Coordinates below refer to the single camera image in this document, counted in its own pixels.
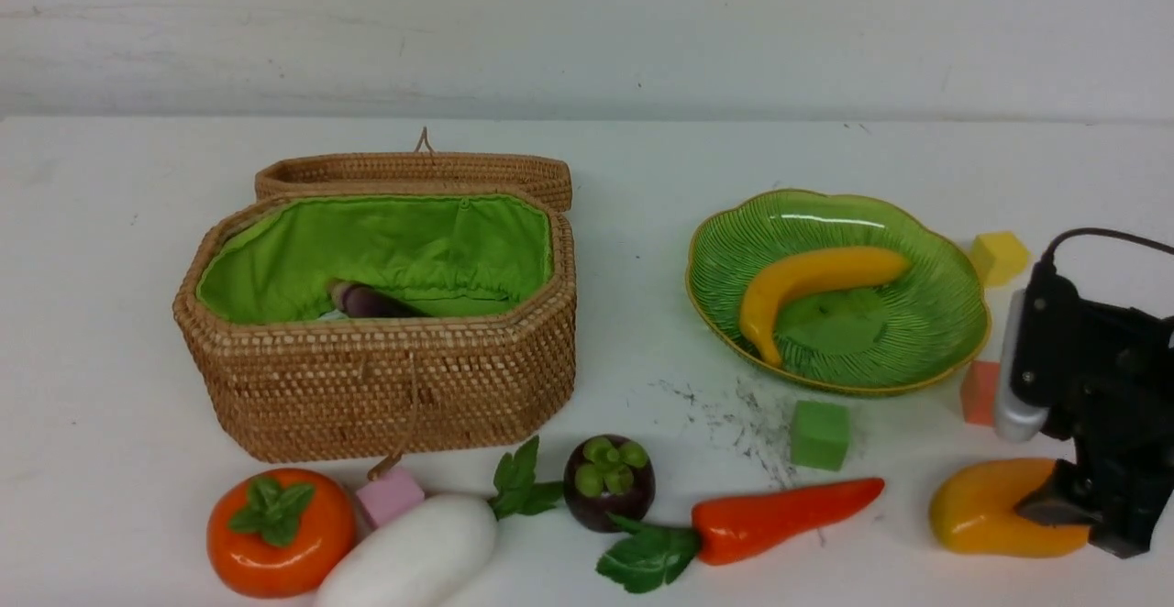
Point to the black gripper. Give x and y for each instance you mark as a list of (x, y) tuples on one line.
[(1105, 371)]

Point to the yellow toy mango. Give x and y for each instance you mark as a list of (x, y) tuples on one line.
[(973, 512)]

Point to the yellow toy banana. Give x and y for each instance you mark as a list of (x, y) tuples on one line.
[(805, 274)]

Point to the red toy carrot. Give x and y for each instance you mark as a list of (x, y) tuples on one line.
[(728, 530)]

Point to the purple toy mangosteen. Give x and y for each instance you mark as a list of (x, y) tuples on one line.
[(608, 475)]

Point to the white toy radish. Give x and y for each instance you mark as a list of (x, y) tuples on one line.
[(432, 551)]

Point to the purple toy eggplant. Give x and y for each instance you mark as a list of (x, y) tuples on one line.
[(359, 300)]

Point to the orange toy persimmon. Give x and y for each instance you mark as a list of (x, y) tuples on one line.
[(278, 534)]

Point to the orange foam cube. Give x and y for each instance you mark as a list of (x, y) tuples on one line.
[(977, 392)]

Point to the yellow foam cube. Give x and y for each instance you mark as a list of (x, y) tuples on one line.
[(998, 257)]

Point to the green foam cube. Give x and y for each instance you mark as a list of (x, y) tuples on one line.
[(819, 435)]

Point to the green glass leaf plate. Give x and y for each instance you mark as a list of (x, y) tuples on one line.
[(919, 315)]

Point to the woven wicker basket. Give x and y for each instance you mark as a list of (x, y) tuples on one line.
[(291, 379)]

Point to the pink foam cube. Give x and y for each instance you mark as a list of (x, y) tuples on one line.
[(384, 499)]

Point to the wicker basket lid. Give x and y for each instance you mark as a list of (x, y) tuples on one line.
[(547, 180)]

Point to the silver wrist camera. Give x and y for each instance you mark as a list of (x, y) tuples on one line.
[(1014, 420)]

